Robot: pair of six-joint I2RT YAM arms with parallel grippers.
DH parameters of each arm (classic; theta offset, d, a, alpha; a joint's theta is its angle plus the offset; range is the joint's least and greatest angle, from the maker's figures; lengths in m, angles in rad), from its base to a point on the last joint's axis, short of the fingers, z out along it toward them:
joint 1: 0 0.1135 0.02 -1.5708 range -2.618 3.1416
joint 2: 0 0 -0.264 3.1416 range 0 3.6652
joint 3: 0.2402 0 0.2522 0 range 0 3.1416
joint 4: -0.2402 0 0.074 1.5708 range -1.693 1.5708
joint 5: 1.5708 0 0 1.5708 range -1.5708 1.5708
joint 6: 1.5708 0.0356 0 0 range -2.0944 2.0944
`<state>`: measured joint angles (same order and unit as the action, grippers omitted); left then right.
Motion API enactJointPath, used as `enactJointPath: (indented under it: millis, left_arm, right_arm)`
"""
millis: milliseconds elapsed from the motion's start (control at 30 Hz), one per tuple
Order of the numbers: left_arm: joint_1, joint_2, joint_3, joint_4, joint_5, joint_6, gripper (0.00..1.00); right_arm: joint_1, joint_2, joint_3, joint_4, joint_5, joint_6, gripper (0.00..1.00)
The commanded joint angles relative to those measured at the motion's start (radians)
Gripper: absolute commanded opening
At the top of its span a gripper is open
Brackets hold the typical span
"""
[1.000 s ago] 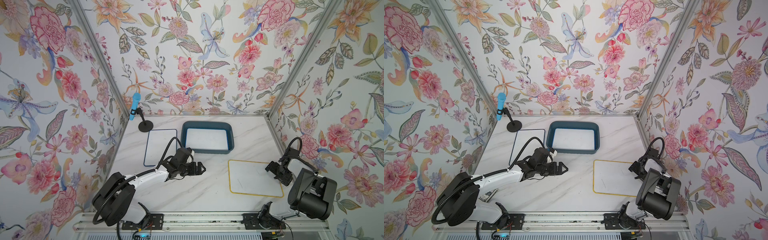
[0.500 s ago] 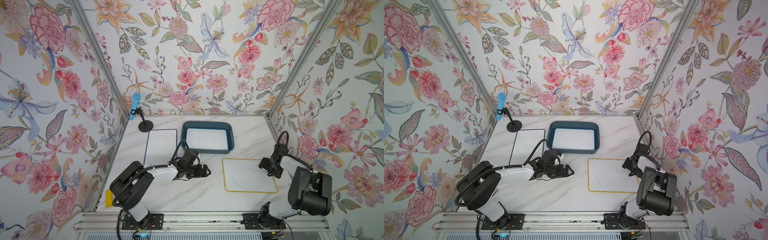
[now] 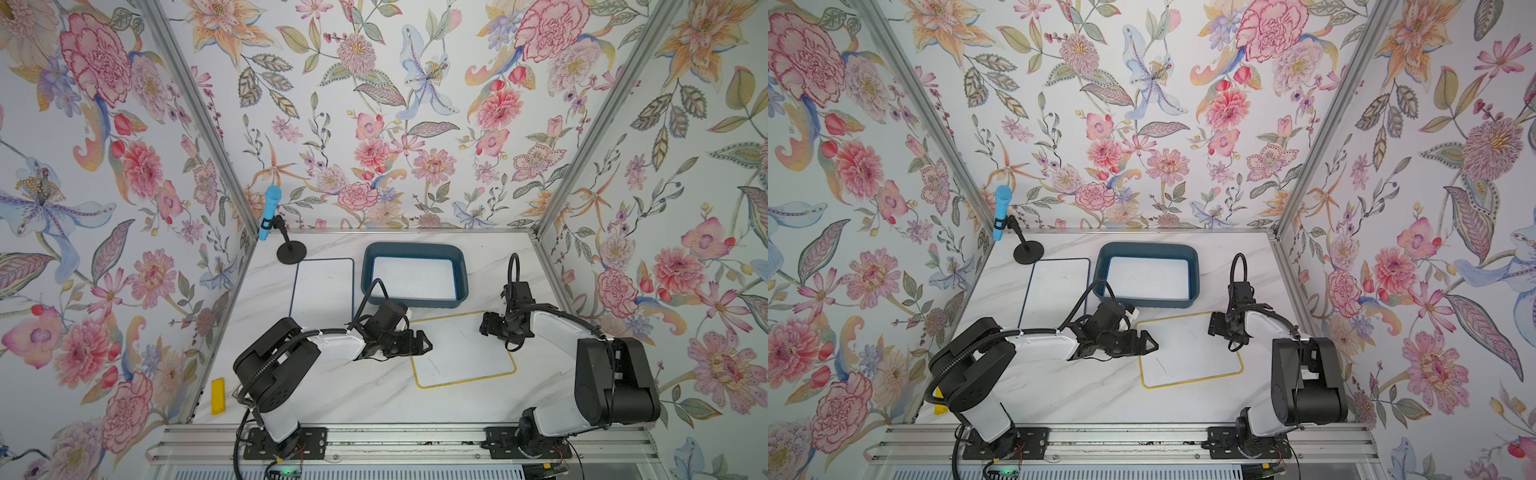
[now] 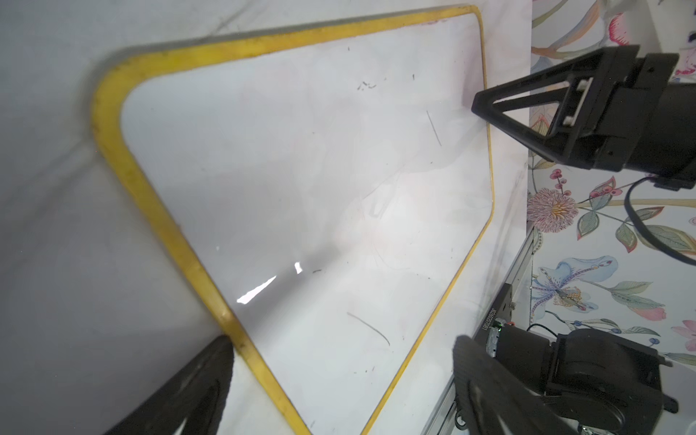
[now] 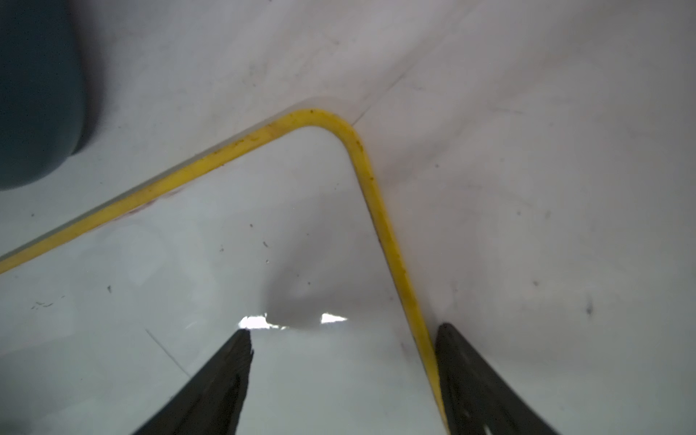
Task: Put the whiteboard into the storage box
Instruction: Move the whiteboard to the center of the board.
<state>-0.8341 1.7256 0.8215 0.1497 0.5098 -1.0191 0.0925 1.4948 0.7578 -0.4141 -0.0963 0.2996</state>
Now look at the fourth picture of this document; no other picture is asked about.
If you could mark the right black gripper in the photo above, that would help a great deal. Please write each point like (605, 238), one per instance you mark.
(611, 109)

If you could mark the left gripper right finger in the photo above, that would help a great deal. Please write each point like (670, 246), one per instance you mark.
(492, 401)

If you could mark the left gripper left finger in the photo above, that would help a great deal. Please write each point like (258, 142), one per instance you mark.
(192, 401)

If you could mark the yellow framed whiteboard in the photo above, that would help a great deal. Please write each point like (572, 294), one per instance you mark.
(321, 191)

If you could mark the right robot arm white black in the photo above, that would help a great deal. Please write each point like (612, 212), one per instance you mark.
(601, 379)

